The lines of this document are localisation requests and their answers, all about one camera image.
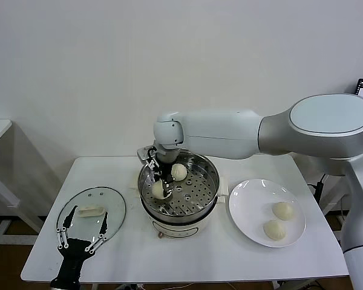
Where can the white electric cooking pot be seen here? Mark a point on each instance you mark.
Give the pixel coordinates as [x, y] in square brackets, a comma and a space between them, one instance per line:
[175, 231]

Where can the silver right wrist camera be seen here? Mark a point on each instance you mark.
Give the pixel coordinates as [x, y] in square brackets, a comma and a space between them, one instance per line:
[142, 153]

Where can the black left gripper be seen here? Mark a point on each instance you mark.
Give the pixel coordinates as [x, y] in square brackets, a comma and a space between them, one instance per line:
[74, 250]

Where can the stainless steel steamer basket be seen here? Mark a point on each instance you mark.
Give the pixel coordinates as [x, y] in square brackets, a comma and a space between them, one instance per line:
[196, 193]

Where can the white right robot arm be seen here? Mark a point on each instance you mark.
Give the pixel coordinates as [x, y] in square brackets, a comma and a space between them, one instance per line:
[224, 133]

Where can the white round plate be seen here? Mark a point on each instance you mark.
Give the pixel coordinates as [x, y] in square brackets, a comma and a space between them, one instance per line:
[245, 205]

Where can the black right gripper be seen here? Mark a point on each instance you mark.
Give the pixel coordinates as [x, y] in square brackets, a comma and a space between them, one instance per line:
[163, 169]

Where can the white steamed baozi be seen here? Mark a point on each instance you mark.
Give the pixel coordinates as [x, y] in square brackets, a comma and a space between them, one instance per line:
[158, 191]
[273, 230]
[283, 210]
[180, 172]

